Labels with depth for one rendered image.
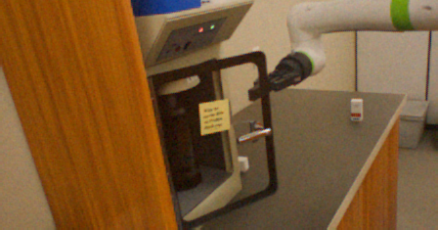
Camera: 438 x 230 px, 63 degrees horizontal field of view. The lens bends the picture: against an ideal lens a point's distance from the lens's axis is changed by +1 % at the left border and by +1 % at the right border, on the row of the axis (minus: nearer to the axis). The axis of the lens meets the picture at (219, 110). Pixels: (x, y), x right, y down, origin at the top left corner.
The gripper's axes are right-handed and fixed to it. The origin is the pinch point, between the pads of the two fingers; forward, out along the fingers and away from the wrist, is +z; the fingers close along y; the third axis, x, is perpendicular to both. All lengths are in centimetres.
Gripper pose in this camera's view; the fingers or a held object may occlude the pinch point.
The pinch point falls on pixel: (256, 91)
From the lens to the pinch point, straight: 91.3
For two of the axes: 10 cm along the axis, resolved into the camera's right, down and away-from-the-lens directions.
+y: 8.1, 0.8, -5.8
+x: 1.3, 9.4, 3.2
